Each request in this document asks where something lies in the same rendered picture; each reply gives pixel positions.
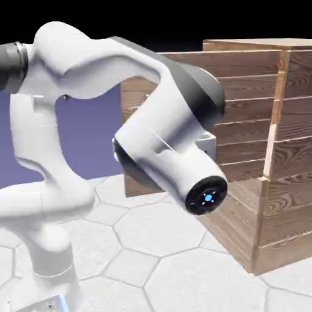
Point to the small wooden cabinet door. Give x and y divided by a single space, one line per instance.
235 224

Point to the large wooden cabinet door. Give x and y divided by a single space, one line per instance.
246 64

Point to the wooden plank cabinet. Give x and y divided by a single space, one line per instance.
290 170

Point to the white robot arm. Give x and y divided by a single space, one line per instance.
80 63

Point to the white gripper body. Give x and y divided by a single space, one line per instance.
209 142

